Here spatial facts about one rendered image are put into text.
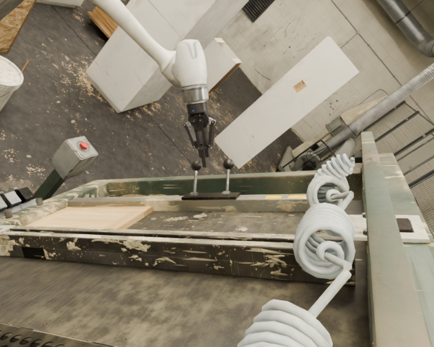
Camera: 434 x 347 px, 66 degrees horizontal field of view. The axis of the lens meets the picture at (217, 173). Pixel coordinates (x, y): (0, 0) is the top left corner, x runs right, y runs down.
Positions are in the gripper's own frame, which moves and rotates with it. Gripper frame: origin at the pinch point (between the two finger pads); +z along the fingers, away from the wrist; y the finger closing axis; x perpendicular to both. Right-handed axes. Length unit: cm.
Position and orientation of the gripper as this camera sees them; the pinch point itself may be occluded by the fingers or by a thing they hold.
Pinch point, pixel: (204, 157)
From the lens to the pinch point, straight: 123.8
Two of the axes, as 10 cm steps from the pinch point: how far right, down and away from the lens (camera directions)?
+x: -3.8, 2.6, -8.9
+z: 1.3, 9.7, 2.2
